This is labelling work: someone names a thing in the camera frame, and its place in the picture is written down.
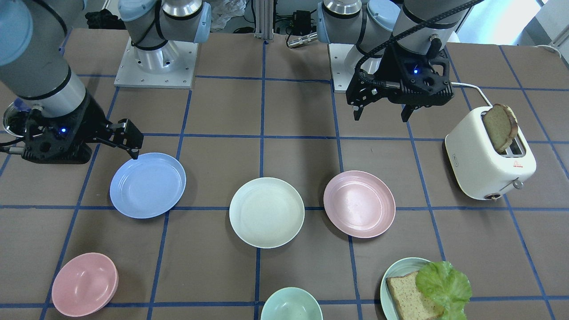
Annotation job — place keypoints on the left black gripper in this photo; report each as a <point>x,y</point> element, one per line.
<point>391,63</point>

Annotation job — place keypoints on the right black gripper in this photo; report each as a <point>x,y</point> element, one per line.
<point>90,119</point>

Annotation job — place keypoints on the blue plate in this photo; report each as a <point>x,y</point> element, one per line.
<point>148,186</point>

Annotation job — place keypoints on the pink plate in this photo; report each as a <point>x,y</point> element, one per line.
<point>359,204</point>

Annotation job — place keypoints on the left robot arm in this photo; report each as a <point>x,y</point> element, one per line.
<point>374,25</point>

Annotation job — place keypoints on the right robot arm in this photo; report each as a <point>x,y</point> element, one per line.
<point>32,31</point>

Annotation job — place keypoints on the white chair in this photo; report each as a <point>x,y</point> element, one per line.
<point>453,38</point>

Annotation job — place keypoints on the white toaster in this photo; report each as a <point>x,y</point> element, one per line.
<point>480,171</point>

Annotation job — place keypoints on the toast slice in toaster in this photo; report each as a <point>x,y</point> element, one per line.
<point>501,126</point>

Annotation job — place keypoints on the blue saucepan with lid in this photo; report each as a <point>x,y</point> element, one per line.
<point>15,118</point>

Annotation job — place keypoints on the pink bowl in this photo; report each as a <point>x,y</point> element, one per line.
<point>85,285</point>

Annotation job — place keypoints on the cream white plate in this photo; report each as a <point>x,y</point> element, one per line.
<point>266,212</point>

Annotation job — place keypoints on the green plate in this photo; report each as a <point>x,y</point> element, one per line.
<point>397,269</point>

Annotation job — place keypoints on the green lettuce leaf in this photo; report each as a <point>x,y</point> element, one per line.
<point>445,286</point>

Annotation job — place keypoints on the bread slice on plate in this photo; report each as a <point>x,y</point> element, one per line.
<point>408,300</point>

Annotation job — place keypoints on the green bowl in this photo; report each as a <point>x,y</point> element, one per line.
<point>291,303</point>

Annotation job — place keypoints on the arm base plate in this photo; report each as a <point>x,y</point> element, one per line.
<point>343,59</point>
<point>171,66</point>

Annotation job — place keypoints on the aluminium frame post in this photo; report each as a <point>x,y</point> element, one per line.
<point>264,19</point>

